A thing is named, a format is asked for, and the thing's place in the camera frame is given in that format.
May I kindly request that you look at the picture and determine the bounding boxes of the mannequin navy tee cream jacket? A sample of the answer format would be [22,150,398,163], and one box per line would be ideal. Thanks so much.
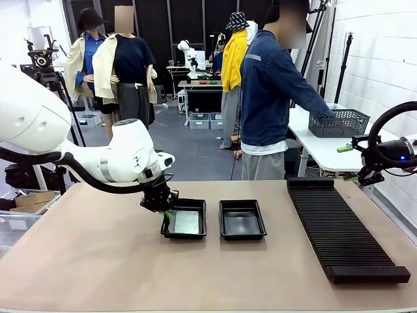
[92,5,158,131]

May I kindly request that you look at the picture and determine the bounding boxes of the white table with leg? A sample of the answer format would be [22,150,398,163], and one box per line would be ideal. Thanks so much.
[31,162,50,192]

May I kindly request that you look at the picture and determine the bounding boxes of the green circuit board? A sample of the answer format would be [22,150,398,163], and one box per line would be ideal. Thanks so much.
[174,211,200,235]

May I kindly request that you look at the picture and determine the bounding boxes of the large clear plastic crate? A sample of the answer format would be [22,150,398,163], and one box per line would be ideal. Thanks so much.
[0,208,45,258]

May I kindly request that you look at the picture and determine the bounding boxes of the black slotted board rack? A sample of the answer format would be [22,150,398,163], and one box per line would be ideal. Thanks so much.
[286,177,411,284]

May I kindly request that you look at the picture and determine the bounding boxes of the white background desk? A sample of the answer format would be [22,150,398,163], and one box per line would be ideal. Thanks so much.
[165,65,192,98]

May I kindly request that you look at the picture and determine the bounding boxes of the background table dark panel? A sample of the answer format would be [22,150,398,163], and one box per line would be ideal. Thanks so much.
[177,80,224,127]

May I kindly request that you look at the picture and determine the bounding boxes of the low clear floor bin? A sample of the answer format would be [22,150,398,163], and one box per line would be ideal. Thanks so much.
[78,113,102,128]

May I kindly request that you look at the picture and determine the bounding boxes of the black rectangular ESD tray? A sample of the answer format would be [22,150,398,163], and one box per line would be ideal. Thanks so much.
[160,198,208,241]
[218,199,268,242]

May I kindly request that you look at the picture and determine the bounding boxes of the grey woven plastic basket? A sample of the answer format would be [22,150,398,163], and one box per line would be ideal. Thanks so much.
[308,108,371,139]

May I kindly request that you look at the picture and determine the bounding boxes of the background person blue shirt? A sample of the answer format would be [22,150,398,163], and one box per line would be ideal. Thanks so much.
[210,32,225,74]

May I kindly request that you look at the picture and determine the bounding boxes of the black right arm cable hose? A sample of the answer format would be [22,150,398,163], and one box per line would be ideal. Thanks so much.
[367,100,417,170]

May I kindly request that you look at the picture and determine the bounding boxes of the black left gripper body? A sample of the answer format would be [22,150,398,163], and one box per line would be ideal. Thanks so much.
[139,177,179,213]

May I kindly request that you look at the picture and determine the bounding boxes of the white box under table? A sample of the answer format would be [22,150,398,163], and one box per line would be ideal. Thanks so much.
[177,89,189,115]

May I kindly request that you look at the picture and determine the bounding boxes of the mannequin blue shirt black hat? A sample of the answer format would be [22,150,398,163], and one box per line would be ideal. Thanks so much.
[63,8,126,138]

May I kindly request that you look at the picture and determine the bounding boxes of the person's right forearm denim sleeve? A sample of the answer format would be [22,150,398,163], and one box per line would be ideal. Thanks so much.
[293,81,336,120]

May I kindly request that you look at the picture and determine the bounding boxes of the white table rounded corner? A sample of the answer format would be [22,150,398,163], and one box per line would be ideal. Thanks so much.
[288,107,417,196]

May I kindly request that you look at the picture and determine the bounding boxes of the brown cardboard box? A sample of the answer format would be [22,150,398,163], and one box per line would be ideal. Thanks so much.
[9,190,56,215]

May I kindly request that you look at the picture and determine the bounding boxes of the thin black light stand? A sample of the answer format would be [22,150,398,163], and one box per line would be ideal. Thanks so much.
[334,31,355,104]

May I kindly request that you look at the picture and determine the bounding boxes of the mannequin yellow top bucket hat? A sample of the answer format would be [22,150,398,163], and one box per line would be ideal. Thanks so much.
[220,12,250,153]

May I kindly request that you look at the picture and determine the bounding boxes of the small white background robot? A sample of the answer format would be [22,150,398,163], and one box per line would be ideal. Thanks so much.
[177,39,199,80]

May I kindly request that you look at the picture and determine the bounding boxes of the white hooded garment mannequin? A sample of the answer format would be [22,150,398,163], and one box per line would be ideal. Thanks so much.
[246,20,260,46]

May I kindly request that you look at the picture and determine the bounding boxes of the black equipment bag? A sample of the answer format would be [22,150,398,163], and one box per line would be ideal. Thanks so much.
[5,162,61,192]

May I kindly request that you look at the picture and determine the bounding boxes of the black camera tripod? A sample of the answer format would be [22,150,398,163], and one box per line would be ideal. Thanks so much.
[35,71,87,196]

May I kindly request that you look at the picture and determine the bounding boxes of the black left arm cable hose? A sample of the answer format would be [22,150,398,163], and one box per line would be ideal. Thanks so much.
[0,145,154,196]

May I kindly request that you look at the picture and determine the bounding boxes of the dark plastic stool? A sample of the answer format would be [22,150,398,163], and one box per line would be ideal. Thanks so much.
[152,84,167,105]

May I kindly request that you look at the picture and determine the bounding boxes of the black slanted stand poles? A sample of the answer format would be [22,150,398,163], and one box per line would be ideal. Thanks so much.
[299,0,330,85]

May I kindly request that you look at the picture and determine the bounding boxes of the person in denim jacket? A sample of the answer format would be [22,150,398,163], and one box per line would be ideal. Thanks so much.
[239,0,336,181]

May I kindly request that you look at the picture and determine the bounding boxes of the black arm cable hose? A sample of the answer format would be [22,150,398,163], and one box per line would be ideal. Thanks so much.
[367,100,417,170]
[0,145,154,196]

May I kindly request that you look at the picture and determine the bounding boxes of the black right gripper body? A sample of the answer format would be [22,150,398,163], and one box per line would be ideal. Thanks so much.
[374,139,408,169]

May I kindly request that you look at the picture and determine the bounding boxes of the black stand with clamp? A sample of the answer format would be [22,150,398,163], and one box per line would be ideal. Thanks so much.
[315,6,338,104]

